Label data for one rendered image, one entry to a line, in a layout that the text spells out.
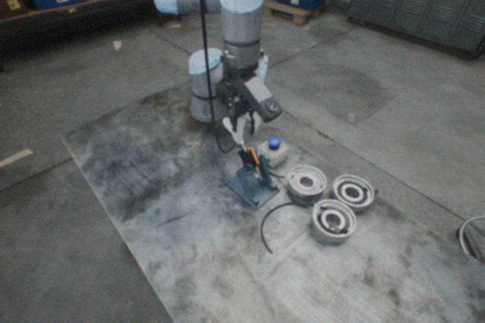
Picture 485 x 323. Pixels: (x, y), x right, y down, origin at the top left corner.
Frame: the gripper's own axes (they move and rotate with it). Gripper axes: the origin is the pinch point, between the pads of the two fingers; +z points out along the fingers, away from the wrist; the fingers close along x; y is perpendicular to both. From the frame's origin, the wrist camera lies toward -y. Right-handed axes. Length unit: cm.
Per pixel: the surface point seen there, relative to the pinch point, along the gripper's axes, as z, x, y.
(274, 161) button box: 15.2, -10.2, -1.5
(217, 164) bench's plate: 18.2, 1.9, 11.3
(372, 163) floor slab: 98, -121, -2
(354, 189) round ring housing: 15.9, -19.0, -23.4
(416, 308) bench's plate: 18, -3, -48
